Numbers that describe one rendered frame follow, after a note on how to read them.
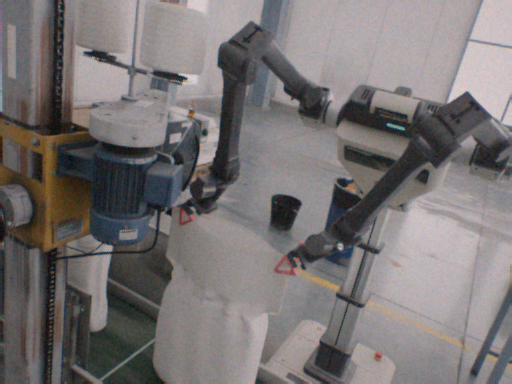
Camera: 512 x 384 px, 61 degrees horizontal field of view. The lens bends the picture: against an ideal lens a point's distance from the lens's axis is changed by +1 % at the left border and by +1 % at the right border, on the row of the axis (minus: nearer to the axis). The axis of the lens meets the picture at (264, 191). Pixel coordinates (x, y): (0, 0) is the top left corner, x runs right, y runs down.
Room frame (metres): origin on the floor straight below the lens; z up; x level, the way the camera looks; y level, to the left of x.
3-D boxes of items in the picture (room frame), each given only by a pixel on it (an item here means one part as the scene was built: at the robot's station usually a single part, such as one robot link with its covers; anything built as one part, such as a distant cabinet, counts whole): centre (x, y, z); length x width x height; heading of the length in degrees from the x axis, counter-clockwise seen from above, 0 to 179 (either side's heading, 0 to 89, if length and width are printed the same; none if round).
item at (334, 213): (3.40, -0.77, 0.32); 0.51 x 0.48 x 0.65; 155
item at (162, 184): (1.03, 0.26, 1.25); 0.10 x 0.08 x 0.12; 0
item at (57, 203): (1.16, 0.57, 1.18); 0.34 x 0.25 x 0.31; 155
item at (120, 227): (1.03, 0.36, 1.21); 0.15 x 0.15 x 0.25
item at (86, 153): (1.03, 0.45, 1.27); 0.12 x 0.09 x 0.09; 155
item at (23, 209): (0.98, 0.63, 1.14); 0.11 x 0.06 x 0.11; 65
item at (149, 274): (1.92, 0.75, 0.54); 1.05 x 0.02 x 0.41; 65
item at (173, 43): (1.17, 0.31, 1.61); 0.17 x 0.17 x 0.17
